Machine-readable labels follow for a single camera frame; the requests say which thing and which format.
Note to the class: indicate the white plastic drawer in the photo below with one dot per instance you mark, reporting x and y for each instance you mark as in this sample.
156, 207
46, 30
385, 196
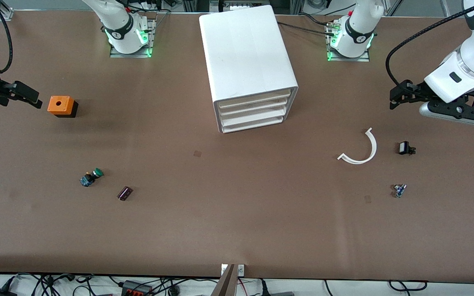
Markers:
257, 100
255, 115
257, 107
253, 124

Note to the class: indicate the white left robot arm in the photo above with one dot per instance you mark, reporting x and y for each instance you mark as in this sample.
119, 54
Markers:
358, 24

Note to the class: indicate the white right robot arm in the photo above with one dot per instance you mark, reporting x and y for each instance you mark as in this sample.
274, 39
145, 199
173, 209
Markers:
117, 20

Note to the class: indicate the white plastic drawer cabinet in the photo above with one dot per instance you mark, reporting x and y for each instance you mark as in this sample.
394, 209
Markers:
245, 49

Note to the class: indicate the orange and black box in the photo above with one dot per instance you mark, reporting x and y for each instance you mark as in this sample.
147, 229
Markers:
60, 105

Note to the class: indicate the white curved plastic strip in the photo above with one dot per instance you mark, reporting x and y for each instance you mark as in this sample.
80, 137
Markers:
372, 150

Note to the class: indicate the small blue electronic component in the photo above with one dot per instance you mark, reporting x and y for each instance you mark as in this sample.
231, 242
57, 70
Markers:
399, 190

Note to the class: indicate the dark purple capacitor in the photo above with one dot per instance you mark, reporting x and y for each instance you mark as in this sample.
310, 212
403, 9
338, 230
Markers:
124, 193

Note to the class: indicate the brown tape square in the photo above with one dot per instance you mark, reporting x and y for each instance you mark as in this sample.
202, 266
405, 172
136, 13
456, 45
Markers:
197, 153

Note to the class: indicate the black and red power strip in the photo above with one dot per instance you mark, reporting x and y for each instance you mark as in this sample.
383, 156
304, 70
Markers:
136, 288

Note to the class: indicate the small black switch part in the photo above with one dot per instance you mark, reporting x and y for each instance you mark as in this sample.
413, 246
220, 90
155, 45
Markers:
404, 148

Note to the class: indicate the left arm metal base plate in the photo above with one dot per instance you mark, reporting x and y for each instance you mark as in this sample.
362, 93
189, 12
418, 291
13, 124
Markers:
344, 59

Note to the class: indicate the aluminium frame profile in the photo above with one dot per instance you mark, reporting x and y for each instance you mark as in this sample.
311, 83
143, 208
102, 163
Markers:
6, 12

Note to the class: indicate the green push button switch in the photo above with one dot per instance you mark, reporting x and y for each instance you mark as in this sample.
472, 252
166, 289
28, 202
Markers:
96, 172

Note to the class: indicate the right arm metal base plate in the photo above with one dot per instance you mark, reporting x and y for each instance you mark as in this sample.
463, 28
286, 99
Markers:
130, 55

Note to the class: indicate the grey aluminium frame structure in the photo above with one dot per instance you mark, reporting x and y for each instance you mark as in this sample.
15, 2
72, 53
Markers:
237, 6

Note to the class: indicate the small white metal bracket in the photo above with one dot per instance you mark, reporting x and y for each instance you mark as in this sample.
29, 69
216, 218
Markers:
241, 269
224, 269

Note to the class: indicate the brown wooden post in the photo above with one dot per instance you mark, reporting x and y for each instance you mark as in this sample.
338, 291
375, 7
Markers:
225, 283

